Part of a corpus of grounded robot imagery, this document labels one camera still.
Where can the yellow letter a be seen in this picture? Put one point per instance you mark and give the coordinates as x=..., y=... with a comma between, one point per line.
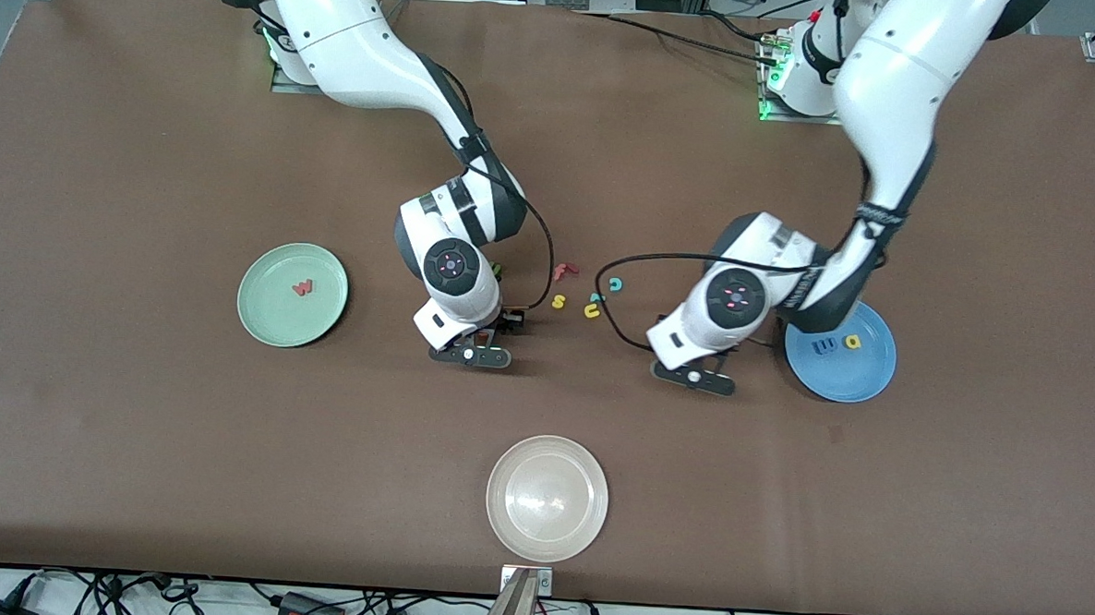
x=857, y=342

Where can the green plate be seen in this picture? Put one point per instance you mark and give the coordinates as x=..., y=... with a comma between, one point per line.
x=279, y=319

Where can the red letter w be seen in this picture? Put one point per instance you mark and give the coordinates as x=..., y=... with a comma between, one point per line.
x=302, y=289

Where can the yellow letter u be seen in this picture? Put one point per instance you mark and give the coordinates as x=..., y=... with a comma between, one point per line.
x=591, y=315

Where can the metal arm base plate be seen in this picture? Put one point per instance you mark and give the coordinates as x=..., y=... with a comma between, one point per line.
x=796, y=118
x=289, y=84

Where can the black power strip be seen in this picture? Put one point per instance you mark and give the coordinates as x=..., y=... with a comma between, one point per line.
x=308, y=611

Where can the blue letter m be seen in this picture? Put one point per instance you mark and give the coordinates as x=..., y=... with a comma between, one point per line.
x=825, y=345

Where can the metal mounting bracket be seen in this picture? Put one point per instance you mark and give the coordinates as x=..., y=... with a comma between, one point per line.
x=545, y=582

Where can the beige plate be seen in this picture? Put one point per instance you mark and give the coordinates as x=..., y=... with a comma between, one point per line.
x=548, y=502

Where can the blue plate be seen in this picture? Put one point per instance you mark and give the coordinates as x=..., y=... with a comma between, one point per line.
x=854, y=376

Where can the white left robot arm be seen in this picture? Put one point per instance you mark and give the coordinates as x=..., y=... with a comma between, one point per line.
x=899, y=83

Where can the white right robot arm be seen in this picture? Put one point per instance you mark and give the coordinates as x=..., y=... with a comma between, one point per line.
x=355, y=50

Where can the red letter f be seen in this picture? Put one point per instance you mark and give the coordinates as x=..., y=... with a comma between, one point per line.
x=560, y=271

